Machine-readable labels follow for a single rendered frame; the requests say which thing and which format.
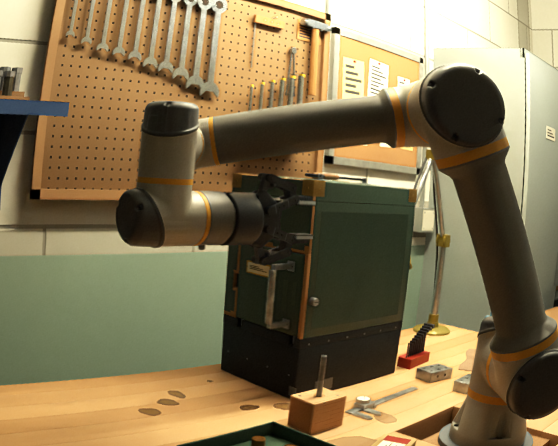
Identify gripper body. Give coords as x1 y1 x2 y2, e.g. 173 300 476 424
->
226 191 268 246

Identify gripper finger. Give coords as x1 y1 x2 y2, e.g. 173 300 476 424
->
256 173 317 221
254 217 315 265

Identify green drawer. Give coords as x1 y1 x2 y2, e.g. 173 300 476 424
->
234 246 312 338

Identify green machinist's chest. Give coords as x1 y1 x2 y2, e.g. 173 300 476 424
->
220 172 418 399

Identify grey reamer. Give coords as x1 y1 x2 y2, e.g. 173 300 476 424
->
315 353 329 398

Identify red rack with black tools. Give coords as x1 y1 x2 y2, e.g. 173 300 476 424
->
396 322 436 370

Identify wooden block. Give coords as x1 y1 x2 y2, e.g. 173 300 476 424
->
287 389 348 436

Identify small grey metal block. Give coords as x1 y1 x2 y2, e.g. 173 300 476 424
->
452 373 475 395

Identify cork notice board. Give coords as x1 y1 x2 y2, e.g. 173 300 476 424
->
324 27 425 176

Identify wooden pegboard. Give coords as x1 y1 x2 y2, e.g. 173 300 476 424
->
29 0 333 202

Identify grey lamp with yellow base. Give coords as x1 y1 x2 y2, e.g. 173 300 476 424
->
411 147 453 337

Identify grey open-end wrench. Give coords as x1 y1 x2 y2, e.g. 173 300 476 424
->
171 0 198 82
79 0 98 46
64 0 82 39
95 0 116 53
199 0 229 99
126 0 150 63
185 0 214 91
111 0 132 58
141 0 166 70
156 0 183 75

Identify wooden try square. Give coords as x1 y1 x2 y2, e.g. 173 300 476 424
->
248 13 286 70

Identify grey dial caliper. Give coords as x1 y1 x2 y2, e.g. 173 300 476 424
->
345 386 419 421

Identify green tray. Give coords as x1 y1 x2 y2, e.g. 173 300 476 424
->
177 420 335 446

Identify red and white box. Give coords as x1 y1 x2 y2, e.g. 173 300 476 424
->
369 433 416 446

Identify grey metal cupboard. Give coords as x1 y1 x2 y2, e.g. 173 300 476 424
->
433 46 558 333

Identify grey metal cylinders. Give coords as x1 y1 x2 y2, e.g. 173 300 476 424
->
0 66 25 97

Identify brown handled screwdriver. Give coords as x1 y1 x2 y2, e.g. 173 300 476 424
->
304 171 368 184

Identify grey drawer handle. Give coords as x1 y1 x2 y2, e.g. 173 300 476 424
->
263 260 297 331

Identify white wall box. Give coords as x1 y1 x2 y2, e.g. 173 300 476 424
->
413 206 438 233

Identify wooden handled hammer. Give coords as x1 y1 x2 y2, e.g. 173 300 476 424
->
299 17 333 98

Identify blue wall shelf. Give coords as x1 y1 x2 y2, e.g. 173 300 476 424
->
0 97 70 207

